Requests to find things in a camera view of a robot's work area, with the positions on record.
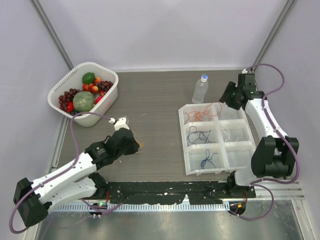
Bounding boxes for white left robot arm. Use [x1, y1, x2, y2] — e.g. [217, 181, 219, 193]
[9, 128, 140, 234]

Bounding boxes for green striped melon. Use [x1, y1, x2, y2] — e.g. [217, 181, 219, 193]
[73, 91, 96, 112]

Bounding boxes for green lime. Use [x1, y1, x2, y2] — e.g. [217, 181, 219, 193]
[82, 72, 96, 85]

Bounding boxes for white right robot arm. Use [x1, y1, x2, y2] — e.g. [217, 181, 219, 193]
[219, 72, 300, 198]

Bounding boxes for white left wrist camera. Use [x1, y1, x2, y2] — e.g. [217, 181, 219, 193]
[108, 116, 130, 131]

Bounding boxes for purple robot cable left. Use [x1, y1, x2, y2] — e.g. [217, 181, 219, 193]
[9, 111, 123, 234]

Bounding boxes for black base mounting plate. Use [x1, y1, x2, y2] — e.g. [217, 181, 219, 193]
[77, 180, 257, 205]

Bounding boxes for purple robot cable right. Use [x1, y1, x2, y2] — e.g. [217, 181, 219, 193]
[229, 63, 301, 221]

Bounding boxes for blue wire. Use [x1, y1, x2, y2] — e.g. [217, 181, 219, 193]
[200, 149, 217, 169]

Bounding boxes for white compartment tray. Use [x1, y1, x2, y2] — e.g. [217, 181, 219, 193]
[178, 102, 256, 176]

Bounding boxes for red apple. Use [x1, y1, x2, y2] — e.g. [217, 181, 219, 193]
[95, 96, 103, 104]

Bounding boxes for white slotted cable duct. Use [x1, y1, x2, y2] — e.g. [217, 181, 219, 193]
[55, 201, 230, 212]

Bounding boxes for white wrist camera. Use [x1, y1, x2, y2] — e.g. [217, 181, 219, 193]
[108, 116, 130, 131]
[241, 68, 253, 74]

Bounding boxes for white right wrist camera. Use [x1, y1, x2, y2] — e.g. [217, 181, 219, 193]
[241, 68, 253, 74]

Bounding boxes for clear plastic water bottle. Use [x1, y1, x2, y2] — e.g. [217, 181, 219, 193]
[191, 74, 209, 104]

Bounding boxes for white plastic fruit basket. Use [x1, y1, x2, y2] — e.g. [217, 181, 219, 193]
[47, 62, 119, 127]

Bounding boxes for white wire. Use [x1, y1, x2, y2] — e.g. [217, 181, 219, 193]
[220, 125, 246, 142]

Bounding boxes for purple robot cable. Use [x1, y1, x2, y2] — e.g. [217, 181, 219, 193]
[9, 111, 123, 234]
[229, 63, 301, 221]

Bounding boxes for dark red grape bunch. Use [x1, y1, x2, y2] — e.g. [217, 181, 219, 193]
[58, 88, 80, 113]

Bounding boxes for red yellow peaches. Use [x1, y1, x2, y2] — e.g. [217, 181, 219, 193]
[82, 77, 102, 94]

